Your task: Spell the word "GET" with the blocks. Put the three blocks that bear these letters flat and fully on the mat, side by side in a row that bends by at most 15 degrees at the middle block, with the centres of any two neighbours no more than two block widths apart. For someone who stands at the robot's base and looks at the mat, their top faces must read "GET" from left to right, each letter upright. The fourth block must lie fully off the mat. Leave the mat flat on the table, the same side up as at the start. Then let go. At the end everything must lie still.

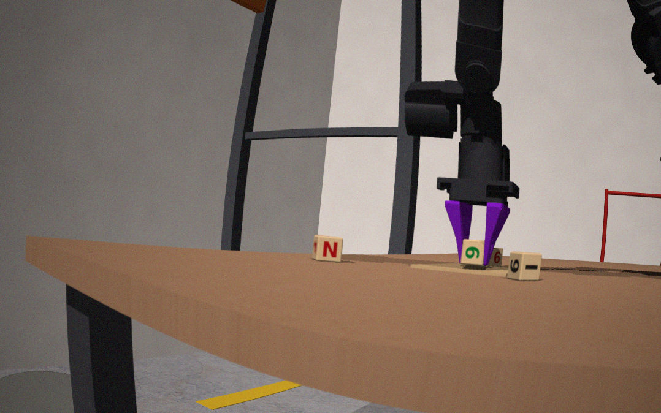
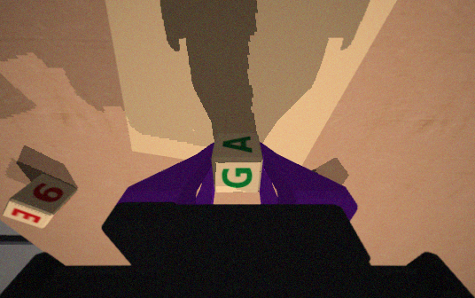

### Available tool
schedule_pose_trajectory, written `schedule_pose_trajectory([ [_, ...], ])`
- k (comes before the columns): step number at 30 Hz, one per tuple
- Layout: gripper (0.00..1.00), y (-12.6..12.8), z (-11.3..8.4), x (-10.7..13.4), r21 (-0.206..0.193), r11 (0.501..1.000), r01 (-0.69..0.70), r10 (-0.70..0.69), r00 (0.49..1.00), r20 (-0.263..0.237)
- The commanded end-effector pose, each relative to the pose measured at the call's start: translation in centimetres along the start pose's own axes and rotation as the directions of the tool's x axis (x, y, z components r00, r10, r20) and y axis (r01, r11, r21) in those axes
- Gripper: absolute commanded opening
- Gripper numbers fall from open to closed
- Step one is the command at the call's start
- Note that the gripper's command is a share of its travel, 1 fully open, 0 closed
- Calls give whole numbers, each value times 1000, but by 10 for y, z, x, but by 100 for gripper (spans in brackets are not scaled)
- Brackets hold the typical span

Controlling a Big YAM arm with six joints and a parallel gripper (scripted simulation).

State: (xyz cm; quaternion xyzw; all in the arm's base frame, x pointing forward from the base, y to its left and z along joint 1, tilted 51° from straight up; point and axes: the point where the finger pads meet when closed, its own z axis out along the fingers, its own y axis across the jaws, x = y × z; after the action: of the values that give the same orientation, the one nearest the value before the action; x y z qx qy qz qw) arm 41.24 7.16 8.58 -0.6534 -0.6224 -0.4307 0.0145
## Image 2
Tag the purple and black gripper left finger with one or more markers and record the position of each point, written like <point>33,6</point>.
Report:
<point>178,184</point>

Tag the beige letter block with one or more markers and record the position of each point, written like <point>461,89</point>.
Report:
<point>237,162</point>
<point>40,201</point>

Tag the tan flat mat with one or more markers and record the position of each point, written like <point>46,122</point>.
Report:
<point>190,69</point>

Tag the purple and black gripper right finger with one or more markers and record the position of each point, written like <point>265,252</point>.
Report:
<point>296,184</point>

